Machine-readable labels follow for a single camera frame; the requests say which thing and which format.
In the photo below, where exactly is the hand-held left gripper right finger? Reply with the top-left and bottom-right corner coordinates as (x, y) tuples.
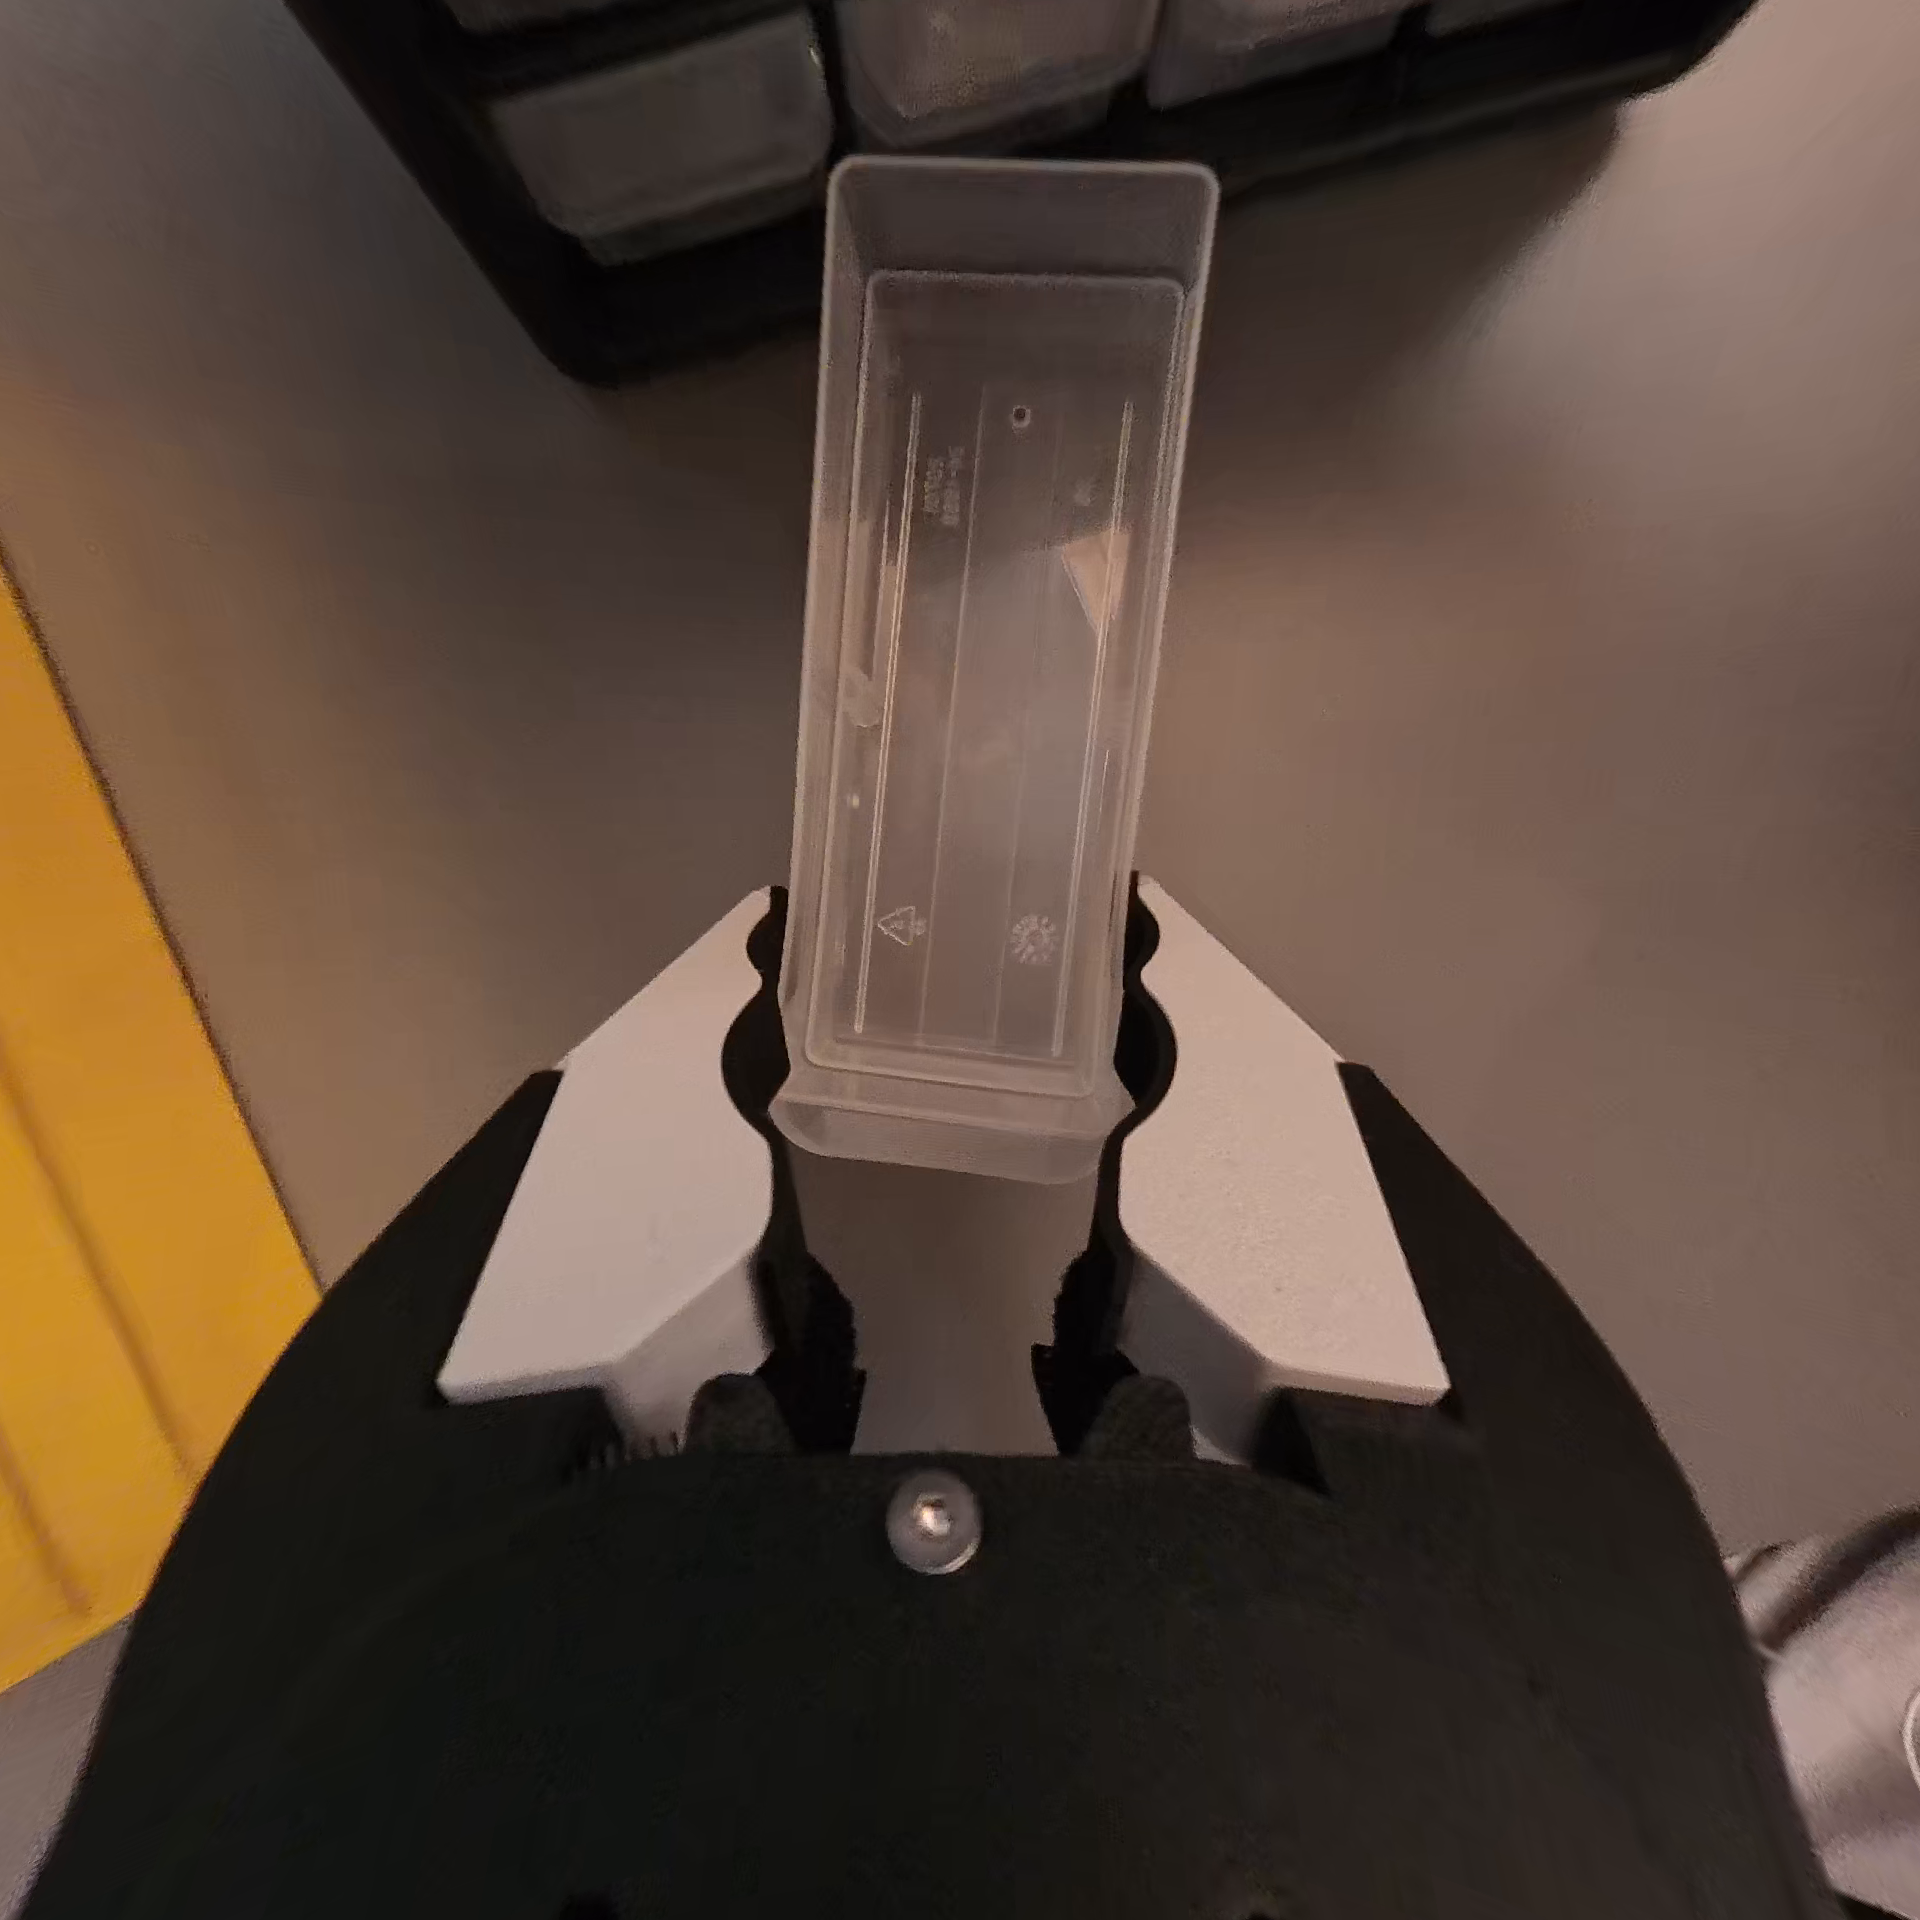
(1031, 873), (1450, 1464)

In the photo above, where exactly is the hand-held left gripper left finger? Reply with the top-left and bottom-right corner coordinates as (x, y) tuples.
(434, 883), (863, 1454)

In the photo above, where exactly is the yellow plastic bin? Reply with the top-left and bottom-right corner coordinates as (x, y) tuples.
(0, 544), (326, 1701)

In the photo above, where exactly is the clear plastic drawer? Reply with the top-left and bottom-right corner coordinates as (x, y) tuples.
(765, 153), (1220, 1190)

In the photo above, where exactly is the black drawer cabinet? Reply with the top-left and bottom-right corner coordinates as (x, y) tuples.
(281, 0), (1760, 386)

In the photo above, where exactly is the grid of translucent drawers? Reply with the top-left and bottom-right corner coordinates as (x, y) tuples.
(449, 0), (1592, 264)

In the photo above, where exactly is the person's white shirt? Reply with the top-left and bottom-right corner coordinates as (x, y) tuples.
(1720, 1503), (1920, 1920)

